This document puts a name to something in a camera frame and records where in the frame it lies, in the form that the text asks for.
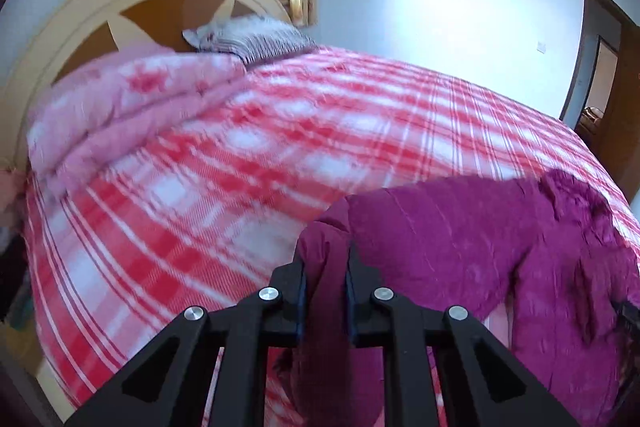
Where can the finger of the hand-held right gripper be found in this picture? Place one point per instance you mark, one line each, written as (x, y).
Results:
(629, 313)

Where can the brown wooden door frame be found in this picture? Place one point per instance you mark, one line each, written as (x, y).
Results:
(587, 7)

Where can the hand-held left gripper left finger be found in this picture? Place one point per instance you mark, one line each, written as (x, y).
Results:
(301, 307)

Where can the pink patterned quilt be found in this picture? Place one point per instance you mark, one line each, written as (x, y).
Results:
(125, 107)

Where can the red plaid bed sheet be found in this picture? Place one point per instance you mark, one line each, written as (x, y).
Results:
(300, 132)

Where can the brown wooden door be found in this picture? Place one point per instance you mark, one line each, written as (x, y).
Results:
(625, 107)

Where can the white wall switch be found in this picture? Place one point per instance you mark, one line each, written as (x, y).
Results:
(541, 46)

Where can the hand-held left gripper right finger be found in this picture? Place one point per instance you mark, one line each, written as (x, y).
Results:
(350, 307)

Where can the cream wooden headboard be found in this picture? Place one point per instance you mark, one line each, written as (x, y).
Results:
(75, 12)

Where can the striped grey pillow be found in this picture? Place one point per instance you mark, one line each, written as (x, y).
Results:
(250, 39)

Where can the magenta puffer jacket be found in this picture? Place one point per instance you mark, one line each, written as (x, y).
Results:
(450, 247)

